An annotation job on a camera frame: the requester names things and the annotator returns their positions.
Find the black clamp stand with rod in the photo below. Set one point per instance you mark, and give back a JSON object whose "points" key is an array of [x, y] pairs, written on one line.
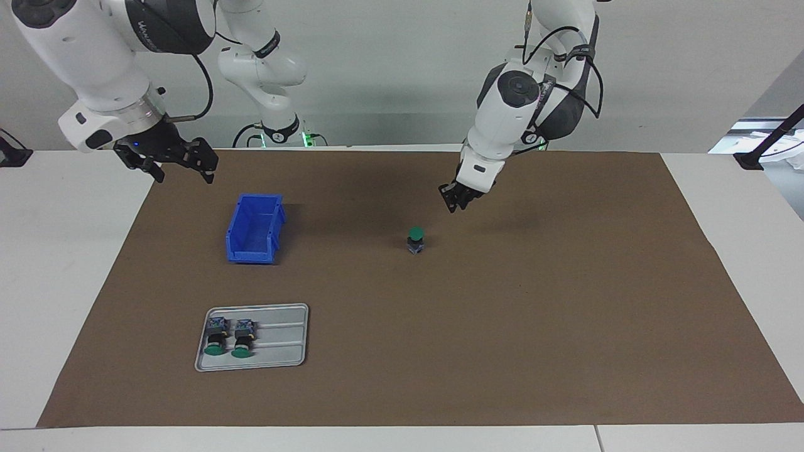
{"points": [[747, 162]]}

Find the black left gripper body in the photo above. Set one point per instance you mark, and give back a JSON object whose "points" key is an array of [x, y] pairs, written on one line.
{"points": [[468, 194]]}

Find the green push button switch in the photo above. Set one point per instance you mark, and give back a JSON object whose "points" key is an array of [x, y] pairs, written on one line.
{"points": [[217, 331], [416, 235], [243, 336]]}

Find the blue plastic bin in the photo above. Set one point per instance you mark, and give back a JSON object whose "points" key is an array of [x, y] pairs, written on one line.
{"points": [[251, 254]]}

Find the grey metal tray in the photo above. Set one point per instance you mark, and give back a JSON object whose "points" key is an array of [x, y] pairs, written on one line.
{"points": [[282, 339]]}

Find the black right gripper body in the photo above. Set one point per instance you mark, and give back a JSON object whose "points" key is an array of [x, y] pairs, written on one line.
{"points": [[160, 144]]}

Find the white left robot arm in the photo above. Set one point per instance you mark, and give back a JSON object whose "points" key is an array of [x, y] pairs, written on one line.
{"points": [[502, 125]]}

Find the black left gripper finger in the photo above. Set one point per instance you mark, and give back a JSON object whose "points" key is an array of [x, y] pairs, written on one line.
{"points": [[450, 198], [472, 201]]}

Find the brown table mat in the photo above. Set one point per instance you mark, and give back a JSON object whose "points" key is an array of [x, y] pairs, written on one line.
{"points": [[440, 345]]}

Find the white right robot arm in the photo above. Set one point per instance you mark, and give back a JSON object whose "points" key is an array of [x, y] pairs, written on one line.
{"points": [[81, 44]]}

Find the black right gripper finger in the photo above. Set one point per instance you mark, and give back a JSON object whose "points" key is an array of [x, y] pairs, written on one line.
{"points": [[135, 163], [202, 156]]}

